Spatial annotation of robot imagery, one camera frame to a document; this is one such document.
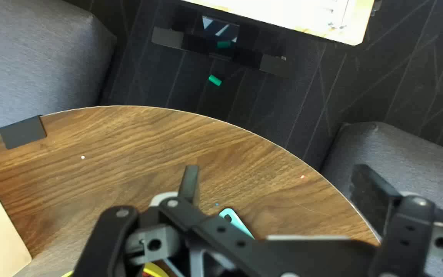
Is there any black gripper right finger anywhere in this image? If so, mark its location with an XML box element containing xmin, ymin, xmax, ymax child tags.
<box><xmin>349</xmin><ymin>163</ymin><xmax>443</xmax><ymax>277</ymax></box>

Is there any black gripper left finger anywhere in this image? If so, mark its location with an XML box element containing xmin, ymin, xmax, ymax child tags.
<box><xmin>72</xmin><ymin>164</ymin><xmax>381</xmax><ymax>277</ymax></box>

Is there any teal plastic scoop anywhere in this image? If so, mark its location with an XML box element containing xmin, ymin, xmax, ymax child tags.
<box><xmin>217</xmin><ymin>206</ymin><xmax>257</xmax><ymax>241</ymax></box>

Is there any grey fabric sofa seat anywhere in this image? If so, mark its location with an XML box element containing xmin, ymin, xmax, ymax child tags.
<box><xmin>320</xmin><ymin>120</ymin><xmax>443</xmax><ymax>277</ymax></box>
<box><xmin>0</xmin><ymin>0</ymin><xmax>118</xmax><ymax>143</ymax></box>

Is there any grey floor tape patch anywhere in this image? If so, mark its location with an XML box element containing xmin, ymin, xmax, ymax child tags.
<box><xmin>258</xmin><ymin>52</ymin><xmax>297</xmax><ymax>78</ymax></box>
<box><xmin>150</xmin><ymin>26</ymin><xmax>184</xmax><ymax>51</ymax></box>

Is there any black tape patch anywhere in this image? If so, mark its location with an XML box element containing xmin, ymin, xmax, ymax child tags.
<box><xmin>0</xmin><ymin>114</ymin><xmax>47</xmax><ymax>151</ymax></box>

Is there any cream flat panel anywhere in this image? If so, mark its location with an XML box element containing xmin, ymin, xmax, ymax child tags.
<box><xmin>181</xmin><ymin>0</ymin><xmax>377</xmax><ymax>47</ymax></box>

